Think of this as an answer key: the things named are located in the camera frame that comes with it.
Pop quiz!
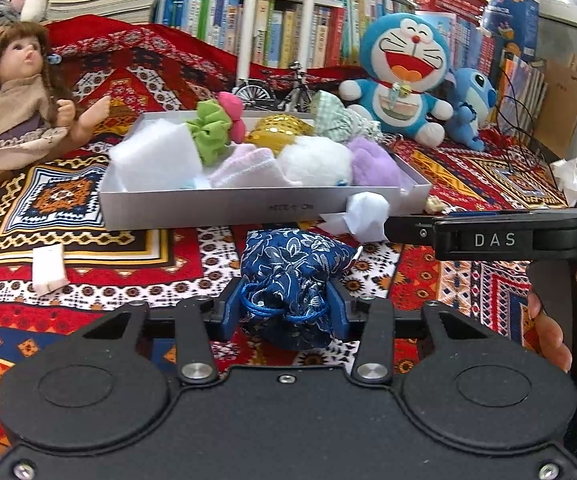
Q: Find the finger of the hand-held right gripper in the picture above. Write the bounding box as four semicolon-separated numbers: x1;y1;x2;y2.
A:
383;212;439;248

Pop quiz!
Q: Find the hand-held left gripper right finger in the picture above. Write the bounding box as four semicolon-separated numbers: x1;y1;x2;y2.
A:
326;280;489;386

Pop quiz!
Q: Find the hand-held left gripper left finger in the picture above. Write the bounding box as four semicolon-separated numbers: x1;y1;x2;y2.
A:
81;277;243;386

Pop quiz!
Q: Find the blue floral drawstring pouch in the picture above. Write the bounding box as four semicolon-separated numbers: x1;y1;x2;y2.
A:
238;229;363;351

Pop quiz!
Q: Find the purple plush pad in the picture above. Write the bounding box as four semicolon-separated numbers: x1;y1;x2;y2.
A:
346;137;409;188

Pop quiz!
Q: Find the white shallow cardboard box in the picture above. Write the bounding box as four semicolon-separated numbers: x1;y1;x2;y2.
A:
99;112;433;232

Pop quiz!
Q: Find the green checkered cloth pouch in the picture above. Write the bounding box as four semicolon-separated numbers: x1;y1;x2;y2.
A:
309;91;384;142

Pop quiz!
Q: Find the gold sequin pouch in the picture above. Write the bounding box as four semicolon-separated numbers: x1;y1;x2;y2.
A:
244;114;315;156

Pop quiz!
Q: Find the green scrunchie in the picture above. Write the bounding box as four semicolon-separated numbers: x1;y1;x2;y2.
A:
184;100;233;166

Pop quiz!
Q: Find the pink plush piece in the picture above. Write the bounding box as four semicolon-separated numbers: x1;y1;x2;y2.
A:
217;92;246;143

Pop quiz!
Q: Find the person's right hand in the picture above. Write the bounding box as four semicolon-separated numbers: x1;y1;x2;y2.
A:
527;266;577;373

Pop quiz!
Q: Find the white crumpled tissue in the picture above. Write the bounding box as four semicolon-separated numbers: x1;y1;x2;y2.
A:
549;157;577;206

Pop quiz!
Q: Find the white fluffy plush ball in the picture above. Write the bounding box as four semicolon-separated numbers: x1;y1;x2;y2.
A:
274;136;354;188

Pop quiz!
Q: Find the blue robot cat plush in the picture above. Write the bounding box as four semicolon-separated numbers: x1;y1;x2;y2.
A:
339;12;453;147

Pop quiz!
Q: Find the pink knitted sock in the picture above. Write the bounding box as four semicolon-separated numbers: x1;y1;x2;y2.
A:
208;144;275;190

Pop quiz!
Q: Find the brown cardboard sheet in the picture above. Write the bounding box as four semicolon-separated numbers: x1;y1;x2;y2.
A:
529;55;577;161

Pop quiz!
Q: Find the blue alien plush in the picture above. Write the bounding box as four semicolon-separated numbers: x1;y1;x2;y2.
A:
443;67;498;152

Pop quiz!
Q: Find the black model bicycle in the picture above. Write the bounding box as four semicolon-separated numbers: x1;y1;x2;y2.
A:
232;61;317;112

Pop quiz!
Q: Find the white paper tag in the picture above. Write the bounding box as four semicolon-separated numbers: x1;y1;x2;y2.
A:
32;245;68;297

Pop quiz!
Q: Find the red patterned blanket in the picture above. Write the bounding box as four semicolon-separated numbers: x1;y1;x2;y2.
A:
0;15;577;461

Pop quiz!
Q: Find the blue printed carton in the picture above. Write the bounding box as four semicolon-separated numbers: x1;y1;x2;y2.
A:
481;0;540;63

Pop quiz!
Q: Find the white metal rack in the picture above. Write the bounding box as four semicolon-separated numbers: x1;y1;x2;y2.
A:
236;0;319;83

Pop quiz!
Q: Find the row of colourful books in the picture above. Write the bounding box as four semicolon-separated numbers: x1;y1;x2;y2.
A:
153;0;549;133

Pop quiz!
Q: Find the brown-haired doll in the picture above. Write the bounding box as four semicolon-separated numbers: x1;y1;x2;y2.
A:
0;21;112;188

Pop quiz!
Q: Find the black cable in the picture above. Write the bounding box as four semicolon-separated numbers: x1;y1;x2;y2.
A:
491;67;569;206

